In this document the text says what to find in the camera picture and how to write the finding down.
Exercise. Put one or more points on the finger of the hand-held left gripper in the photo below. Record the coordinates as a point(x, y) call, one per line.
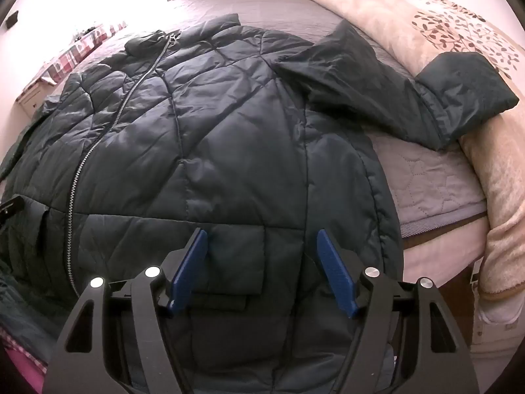
point(10, 207)

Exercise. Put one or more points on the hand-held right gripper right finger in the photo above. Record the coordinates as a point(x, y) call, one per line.
point(334, 271)

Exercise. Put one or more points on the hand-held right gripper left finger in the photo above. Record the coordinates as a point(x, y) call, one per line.
point(186, 271)

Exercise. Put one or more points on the dark green quilted jacket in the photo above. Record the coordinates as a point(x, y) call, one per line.
point(213, 131)

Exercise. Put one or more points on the white nightstand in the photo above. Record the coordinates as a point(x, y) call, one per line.
point(32, 98)

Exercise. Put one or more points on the grey quilted bedspread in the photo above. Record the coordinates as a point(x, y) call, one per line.
point(430, 180)

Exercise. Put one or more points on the pink plaid pajama pants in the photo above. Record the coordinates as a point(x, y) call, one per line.
point(18, 363)

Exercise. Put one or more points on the beige leaf print blanket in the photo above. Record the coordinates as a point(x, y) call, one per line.
point(504, 197)

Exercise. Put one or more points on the dark wall switch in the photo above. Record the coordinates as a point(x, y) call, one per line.
point(12, 19)

